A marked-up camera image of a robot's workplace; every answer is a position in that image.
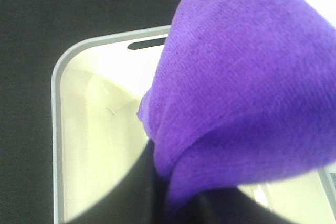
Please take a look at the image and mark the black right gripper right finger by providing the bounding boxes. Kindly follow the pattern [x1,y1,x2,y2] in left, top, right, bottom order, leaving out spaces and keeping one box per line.
[181,188,291,224]

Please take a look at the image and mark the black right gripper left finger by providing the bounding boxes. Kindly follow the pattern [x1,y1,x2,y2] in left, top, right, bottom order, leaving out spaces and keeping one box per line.
[64,138,174,224]

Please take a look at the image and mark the purple towel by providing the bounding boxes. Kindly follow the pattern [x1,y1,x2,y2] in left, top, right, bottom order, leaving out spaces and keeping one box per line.
[138,0,335,218]

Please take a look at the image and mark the white bin with grey rim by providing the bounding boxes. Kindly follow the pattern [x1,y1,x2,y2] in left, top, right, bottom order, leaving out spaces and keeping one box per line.
[51,26,335,223]

